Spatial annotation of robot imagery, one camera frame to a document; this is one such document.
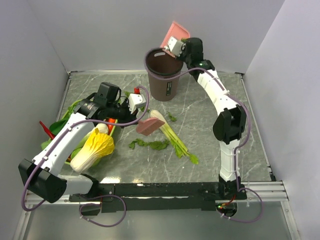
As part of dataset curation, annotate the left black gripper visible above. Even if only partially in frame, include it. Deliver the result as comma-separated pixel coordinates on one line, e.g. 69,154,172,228
106,97,139,129

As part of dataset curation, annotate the pink dustpan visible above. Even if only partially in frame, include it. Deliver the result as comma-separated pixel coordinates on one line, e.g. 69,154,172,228
160,21,191,51

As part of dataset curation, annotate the pink hand brush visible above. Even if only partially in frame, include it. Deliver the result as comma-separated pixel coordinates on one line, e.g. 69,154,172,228
136,117,165,136

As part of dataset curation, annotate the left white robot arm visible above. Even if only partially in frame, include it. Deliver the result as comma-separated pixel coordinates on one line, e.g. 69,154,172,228
18,82,150,207

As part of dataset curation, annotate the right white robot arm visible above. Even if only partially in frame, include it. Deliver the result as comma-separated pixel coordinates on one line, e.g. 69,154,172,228
177,37,247,199

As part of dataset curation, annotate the orange carrot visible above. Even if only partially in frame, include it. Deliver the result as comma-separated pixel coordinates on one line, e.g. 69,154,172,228
107,118,116,123

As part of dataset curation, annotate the white green bok choy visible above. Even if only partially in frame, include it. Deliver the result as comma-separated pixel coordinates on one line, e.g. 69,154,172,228
77,123,109,148

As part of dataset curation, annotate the brown trash bin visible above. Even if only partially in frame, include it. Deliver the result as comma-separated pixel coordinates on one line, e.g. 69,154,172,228
144,47,184,102

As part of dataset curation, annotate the green scrap near celery root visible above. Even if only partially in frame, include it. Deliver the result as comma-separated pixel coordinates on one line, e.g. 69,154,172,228
139,106,150,113

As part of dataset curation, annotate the yellow napa cabbage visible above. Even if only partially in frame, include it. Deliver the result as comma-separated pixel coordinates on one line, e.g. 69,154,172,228
70,128,115,173

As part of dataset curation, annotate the green leafy lettuce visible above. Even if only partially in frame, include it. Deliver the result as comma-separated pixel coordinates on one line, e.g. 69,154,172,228
49,100,81,136

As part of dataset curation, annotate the red chili pepper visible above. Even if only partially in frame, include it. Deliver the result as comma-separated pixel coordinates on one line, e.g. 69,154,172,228
39,121,55,140

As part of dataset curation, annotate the long green paper scrap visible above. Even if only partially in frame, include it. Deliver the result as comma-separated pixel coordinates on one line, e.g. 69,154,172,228
128,138,170,151

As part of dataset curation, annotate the green scrap by bin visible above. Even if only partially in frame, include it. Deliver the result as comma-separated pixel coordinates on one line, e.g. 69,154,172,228
167,112,177,122

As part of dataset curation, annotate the green vegetable basket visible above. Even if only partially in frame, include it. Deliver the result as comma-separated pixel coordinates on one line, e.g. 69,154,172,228
44,99,118,166

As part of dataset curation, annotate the celery stalk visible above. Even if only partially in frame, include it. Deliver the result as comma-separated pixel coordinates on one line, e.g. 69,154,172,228
149,110,199,165

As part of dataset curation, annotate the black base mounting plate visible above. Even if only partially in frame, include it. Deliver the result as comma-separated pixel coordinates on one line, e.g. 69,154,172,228
69,182,247,213

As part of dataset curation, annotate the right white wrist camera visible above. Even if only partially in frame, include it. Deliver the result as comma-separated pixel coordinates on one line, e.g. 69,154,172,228
163,36,184,58

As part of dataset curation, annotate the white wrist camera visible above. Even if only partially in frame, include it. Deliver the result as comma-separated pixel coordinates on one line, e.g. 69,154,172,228
128,93,147,114
163,36,184,58

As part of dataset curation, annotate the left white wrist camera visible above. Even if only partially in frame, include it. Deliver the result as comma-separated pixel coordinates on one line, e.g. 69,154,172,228
128,93,147,114

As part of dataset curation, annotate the aluminium frame rail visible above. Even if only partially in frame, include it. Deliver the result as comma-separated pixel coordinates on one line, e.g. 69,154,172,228
23,181,289,206

